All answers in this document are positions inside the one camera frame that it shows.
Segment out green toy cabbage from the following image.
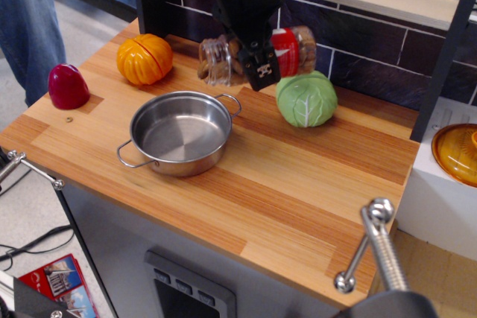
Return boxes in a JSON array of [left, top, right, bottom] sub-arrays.
[[276, 71, 338, 127]]

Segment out dark shelf post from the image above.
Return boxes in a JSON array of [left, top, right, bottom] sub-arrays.
[[410, 0, 476, 143]]

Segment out toy oven control panel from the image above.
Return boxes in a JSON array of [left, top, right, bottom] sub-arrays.
[[144, 250, 238, 318]]

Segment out left metal clamp screw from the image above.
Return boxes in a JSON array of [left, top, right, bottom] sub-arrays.
[[1, 150, 65, 191]]

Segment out black floor cable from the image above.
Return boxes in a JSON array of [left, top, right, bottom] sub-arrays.
[[0, 224, 75, 272]]

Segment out person leg in jeans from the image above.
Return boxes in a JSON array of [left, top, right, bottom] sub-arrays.
[[1, 0, 66, 106]]

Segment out orange glass lid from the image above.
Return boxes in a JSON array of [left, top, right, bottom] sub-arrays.
[[432, 124, 476, 188]]

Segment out metal clamp screw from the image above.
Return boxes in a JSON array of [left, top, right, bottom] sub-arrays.
[[334, 197, 410, 294], [1, 150, 65, 191]]

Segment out right metal clamp screw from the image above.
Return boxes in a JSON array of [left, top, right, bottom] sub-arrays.
[[334, 197, 410, 294]]

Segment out stainless steel pot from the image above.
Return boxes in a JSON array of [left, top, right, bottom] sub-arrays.
[[116, 91, 242, 177]]

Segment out red postcard booklet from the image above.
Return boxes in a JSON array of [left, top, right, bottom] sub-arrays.
[[19, 254, 99, 318]]

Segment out dark red toy vegetable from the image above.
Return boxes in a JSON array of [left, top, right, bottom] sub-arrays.
[[48, 63, 90, 109]]

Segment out orange toy pumpkin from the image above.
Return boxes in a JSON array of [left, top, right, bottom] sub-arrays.
[[116, 34, 173, 86]]

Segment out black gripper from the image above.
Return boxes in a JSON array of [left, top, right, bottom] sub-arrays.
[[213, 0, 282, 92]]

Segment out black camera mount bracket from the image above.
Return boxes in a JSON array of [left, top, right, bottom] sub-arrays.
[[1, 272, 75, 318]]

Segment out clear almond jar red label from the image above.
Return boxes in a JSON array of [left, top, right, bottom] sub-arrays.
[[198, 25, 316, 86]]

